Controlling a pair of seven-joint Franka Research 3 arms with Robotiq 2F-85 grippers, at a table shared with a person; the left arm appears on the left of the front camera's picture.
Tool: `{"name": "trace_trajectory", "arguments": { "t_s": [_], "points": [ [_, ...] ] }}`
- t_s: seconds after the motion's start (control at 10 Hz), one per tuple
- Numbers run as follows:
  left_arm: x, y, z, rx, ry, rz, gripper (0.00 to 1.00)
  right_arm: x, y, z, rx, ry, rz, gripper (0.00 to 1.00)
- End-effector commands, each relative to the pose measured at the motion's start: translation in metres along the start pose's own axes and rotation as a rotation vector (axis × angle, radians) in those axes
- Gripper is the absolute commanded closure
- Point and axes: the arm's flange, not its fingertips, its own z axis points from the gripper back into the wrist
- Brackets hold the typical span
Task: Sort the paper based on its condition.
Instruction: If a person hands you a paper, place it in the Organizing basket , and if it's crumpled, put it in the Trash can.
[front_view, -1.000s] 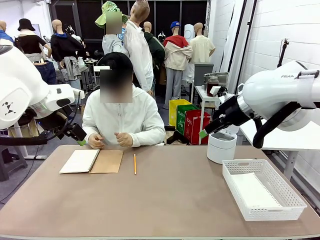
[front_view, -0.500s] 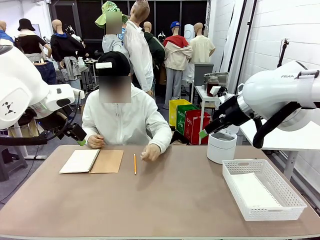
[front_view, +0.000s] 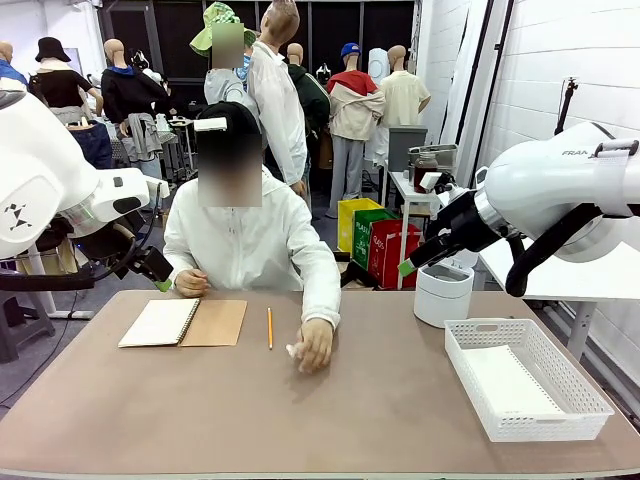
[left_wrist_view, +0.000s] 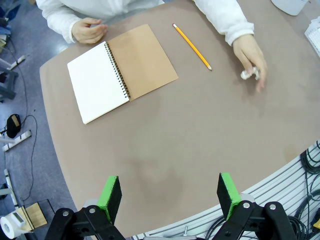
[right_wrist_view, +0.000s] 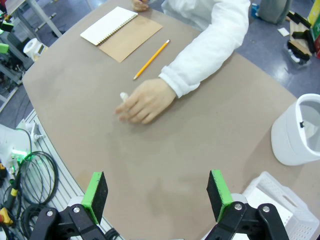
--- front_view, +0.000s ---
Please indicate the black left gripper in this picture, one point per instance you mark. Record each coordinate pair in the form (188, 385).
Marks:
(152, 265)

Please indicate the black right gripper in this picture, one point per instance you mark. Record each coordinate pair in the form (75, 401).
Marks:
(462, 225)

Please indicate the spiral notebook with brown cover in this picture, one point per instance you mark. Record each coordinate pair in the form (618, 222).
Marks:
(160, 322)

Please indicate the yellow pencil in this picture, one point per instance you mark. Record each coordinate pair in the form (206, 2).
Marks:
(270, 327)

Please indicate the white paper ball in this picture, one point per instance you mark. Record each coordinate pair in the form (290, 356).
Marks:
(291, 350)

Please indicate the person's left forearm white sleeve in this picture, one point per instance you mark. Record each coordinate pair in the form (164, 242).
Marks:
(322, 290)

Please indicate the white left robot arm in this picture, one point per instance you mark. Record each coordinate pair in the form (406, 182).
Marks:
(40, 165)

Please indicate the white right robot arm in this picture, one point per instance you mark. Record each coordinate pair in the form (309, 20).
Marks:
(545, 185)

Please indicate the person's right hand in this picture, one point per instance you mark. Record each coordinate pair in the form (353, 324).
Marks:
(192, 282)

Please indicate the person's left hand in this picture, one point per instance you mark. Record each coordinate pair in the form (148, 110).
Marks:
(316, 345)

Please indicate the red recycling bag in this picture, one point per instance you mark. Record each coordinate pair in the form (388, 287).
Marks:
(390, 255)

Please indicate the white round lidded bin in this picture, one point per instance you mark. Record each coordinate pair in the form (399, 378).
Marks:
(442, 305)

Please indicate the small white background table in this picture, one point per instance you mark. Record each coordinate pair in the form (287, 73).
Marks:
(404, 210)

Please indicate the green recycling bag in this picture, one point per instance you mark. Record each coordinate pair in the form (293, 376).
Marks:
(361, 240)

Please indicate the yellow recycling bag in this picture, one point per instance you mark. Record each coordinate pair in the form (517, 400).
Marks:
(347, 225)

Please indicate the person's white jacket torso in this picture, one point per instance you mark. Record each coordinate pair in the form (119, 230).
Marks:
(245, 245)

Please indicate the brown glass jar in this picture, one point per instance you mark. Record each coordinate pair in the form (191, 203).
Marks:
(425, 162)

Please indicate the steel tray container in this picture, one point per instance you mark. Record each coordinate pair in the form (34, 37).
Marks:
(442, 155)

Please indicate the grey box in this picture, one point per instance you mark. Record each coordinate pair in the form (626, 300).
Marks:
(402, 145)

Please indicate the white desk leg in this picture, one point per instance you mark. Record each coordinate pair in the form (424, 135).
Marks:
(47, 295)

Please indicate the large white side table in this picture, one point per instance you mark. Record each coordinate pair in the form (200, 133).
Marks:
(575, 280)

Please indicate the grey stool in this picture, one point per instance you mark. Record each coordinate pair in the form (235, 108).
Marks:
(20, 325)

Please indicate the blue jeans on mannequin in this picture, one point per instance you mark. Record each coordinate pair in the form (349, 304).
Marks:
(95, 145)

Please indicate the mannequin in cream shirt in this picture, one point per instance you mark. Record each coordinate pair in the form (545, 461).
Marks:
(404, 97)

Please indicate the mannequin in red beige jacket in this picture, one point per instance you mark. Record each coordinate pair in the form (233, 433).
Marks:
(352, 115)

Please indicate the black cap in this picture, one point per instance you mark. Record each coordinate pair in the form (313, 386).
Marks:
(230, 140)

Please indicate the mannequin in black jacket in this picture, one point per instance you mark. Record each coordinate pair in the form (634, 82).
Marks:
(132, 95)

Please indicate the mannequin in dark green jacket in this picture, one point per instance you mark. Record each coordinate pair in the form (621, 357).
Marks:
(312, 100)

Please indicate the white perforated plastic basket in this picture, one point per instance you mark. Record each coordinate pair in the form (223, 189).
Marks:
(530, 430)

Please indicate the black tripod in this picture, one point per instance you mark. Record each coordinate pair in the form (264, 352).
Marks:
(566, 105)

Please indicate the mannequin with green hat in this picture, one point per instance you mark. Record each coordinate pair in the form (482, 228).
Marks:
(222, 87)

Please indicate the tall mannequin in white shirt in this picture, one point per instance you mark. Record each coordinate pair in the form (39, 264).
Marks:
(277, 100)

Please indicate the mannequin with black hat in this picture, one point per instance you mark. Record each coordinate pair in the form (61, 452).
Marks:
(60, 85)

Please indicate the mannequin in blue top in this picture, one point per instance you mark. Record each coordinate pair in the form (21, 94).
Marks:
(7, 70)

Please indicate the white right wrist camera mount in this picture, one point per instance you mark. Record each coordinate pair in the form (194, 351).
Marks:
(431, 181)

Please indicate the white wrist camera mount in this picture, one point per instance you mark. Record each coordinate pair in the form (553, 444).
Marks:
(160, 187)
(431, 181)

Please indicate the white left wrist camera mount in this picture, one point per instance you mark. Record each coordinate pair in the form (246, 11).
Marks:
(160, 187)

